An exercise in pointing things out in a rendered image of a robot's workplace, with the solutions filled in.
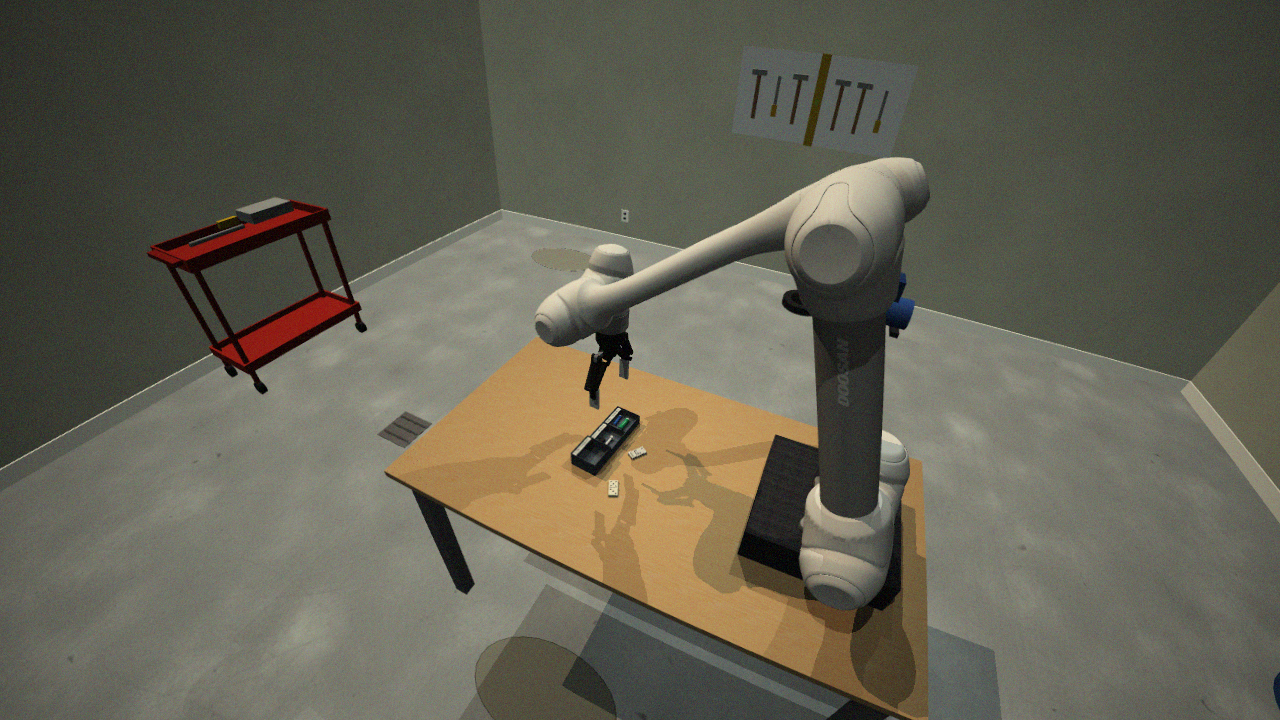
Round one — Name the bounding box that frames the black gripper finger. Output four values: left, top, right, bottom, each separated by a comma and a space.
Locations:
616, 332, 634, 379
584, 350, 614, 410

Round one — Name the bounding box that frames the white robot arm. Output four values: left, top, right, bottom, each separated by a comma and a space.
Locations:
534, 158, 931, 610

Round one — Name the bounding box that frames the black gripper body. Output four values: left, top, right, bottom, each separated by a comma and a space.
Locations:
595, 331, 626, 361

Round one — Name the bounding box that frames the grey three-compartment labelled bin rack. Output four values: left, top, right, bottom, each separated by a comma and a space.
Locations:
571, 406, 640, 477

